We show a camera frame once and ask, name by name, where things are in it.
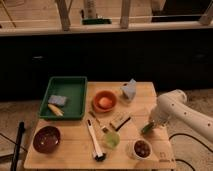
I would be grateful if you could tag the green pepper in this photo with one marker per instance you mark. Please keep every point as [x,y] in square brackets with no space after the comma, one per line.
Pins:
[147,128]

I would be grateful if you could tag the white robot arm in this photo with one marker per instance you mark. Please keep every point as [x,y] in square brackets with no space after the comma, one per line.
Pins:
[173,103]

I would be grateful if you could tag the orange bowl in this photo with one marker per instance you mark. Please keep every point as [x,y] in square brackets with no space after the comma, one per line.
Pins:
[95,102]

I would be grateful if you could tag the purple bowl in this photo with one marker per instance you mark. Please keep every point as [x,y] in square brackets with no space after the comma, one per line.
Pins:
[47,139]

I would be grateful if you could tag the orange fruit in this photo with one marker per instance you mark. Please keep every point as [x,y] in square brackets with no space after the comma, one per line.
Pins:
[105,103]

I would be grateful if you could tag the green plastic tray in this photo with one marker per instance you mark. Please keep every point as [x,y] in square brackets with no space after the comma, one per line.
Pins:
[68,93]

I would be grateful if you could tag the wooden block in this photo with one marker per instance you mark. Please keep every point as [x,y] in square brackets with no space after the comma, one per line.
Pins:
[119,121]

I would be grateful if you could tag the blue sponge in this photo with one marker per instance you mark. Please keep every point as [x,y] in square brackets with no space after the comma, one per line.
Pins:
[57,100]

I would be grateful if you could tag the yellow corn cob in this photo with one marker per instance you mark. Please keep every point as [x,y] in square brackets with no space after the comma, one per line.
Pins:
[55,110]

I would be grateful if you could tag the green object on shelf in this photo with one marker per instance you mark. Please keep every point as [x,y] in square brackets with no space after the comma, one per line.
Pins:
[96,21]

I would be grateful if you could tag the white cup with dark contents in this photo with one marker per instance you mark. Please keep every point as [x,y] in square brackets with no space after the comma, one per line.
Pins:
[140,149]

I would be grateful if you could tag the black pole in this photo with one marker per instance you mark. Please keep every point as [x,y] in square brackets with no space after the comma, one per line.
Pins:
[15,158]

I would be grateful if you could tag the white handled brush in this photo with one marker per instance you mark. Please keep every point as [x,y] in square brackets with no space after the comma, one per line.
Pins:
[99,155]

